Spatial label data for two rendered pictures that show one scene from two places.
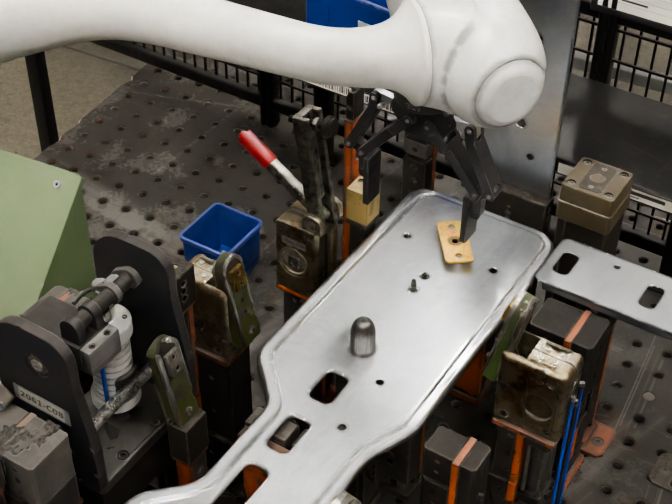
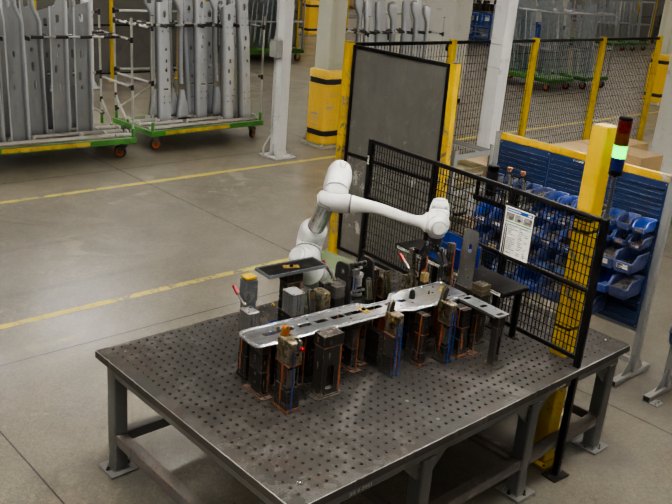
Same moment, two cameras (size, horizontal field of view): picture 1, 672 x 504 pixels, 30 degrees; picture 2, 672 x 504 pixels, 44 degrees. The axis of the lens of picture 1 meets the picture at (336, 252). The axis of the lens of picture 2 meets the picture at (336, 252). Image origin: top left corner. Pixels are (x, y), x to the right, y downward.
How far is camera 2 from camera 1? 3.20 m
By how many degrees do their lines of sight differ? 26
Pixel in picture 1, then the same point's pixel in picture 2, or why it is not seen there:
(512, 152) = (464, 276)
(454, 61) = (430, 221)
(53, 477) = (339, 293)
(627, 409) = (484, 351)
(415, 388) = (419, 304)
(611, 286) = (475, 302)
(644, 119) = (504, 280)
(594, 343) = (465, 310)
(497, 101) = (435, 229)
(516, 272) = (454, 296)
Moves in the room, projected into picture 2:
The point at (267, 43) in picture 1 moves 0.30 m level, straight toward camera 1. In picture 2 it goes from (399, 214) to (385, 231)
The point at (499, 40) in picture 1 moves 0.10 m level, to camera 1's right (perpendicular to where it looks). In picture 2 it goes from (438, 218) to (457, 222)
